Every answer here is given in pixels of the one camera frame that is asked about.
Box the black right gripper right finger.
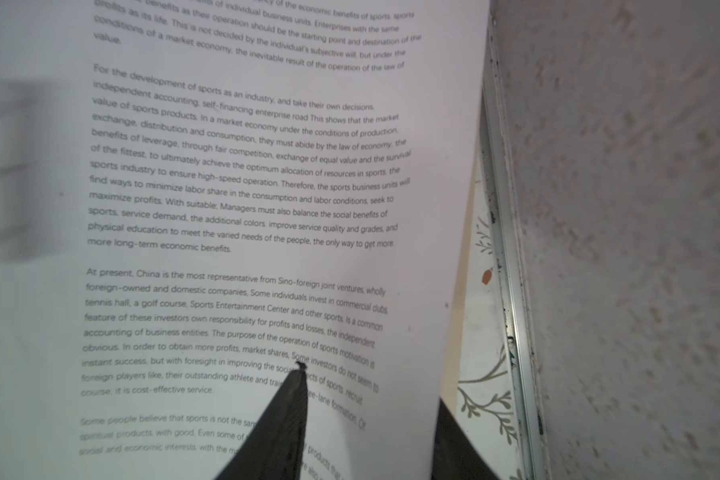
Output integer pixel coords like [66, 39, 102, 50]
[431, 400, 499, 480]

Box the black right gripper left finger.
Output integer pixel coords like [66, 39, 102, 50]
[217, 362, 309, 480]

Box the white printed paper sheet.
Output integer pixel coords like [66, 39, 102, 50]
[0, 1, 490, 479]

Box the beige paper folder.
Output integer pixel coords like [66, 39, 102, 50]
[441, 153, 480, 414]

